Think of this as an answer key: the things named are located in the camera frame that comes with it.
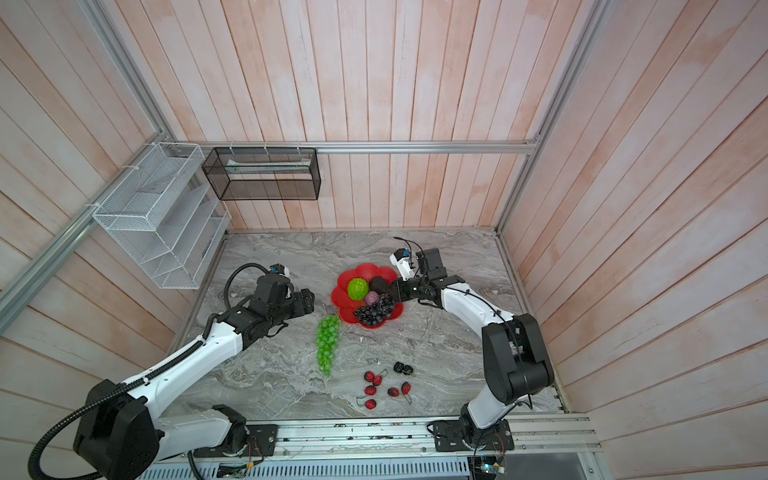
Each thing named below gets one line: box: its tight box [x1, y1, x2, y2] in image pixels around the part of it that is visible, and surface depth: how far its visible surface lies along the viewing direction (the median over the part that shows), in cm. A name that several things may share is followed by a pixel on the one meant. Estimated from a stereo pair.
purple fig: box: [366, 290, 380, 305], surface depth 97 cm
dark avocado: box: [369, 276, 390, 294], surface depth 101 cm
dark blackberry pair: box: [393, 361, 414, 375], surface depth 85 cm
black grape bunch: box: [353, 293, 395, 326], surface depth 92 cm
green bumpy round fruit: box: [347, 277, 369, 301], surface depth 97 cm
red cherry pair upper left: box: [364, 368, 388, 386], surface depth 84 cm
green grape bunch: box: [316, 314, 341, 377], surface depth 88 cm
